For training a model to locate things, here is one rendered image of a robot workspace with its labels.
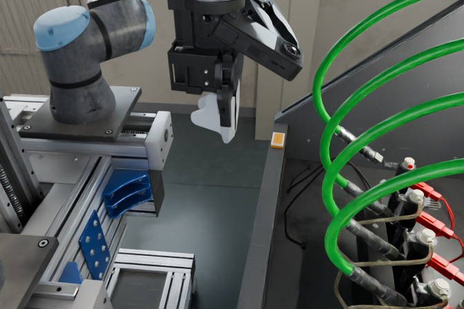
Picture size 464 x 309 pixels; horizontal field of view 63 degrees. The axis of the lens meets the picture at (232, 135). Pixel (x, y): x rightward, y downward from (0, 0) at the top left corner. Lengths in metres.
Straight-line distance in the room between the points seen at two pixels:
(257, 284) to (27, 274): 0.36
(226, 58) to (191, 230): 1.60
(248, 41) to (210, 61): 0.05
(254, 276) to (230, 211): 1.38
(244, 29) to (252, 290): 0.44
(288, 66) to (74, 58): 0.54
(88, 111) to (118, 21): 0.22
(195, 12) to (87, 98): 0.52
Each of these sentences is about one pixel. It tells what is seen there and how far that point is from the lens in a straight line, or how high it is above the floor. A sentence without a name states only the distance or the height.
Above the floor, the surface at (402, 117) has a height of 1.30.
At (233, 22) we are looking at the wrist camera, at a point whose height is 1.39.
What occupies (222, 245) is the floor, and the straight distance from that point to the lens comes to 1.93.
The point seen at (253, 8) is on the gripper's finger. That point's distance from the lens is 0.58.
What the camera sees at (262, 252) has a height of 0.95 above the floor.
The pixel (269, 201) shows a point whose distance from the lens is 0.82.
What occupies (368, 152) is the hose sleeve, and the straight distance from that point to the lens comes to 0.70.
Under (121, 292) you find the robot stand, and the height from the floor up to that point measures 0.21.
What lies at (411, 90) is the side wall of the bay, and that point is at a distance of 1.01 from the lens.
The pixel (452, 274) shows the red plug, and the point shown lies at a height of 1.08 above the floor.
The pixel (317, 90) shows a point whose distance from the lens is 0.63.
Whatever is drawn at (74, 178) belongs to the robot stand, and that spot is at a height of 0.95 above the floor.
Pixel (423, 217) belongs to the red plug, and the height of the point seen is 1.08.
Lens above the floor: 1.54
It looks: 37 degrees down
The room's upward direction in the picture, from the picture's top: straight up
